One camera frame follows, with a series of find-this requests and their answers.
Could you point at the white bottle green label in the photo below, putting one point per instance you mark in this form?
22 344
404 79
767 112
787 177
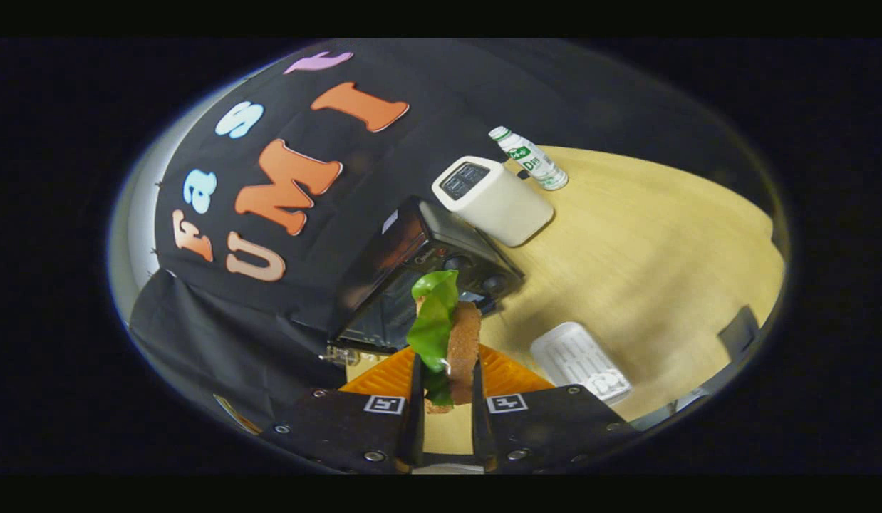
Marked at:
530 160

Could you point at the lettuce sandwich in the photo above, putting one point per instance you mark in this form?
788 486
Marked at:
464 342

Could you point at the white pop-up toaster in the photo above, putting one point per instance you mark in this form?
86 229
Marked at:
501 206

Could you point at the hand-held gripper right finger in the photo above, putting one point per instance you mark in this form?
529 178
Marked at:
480 427

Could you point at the white rectangular plate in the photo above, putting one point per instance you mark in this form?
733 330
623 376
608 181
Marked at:
576 360

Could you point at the black toaster oven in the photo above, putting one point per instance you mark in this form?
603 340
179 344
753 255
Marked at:
384 260

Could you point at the small dark block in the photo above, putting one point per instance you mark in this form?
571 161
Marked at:
739 335

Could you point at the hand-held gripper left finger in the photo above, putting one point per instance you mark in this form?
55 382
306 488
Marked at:
414 427

